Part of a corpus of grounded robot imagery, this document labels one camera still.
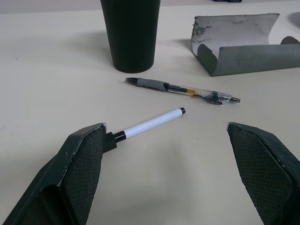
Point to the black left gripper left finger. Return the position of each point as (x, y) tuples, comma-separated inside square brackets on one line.
[(79, 168)]

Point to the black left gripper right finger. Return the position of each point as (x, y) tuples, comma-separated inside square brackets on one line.
[(264, 168)]

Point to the grey curved tray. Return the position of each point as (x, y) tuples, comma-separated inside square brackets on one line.
[(246, 58)]

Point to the white marker with black cap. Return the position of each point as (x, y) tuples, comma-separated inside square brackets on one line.
[(152, 123)]

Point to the clear gel pen grey grip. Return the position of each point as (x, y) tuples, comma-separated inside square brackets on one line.
[(150, 83)]

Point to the black cup pen holder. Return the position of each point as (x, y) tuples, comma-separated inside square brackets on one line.
[(131, 35)]

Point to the dark object at table edge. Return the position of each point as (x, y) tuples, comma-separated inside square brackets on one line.
[(226, 1)]

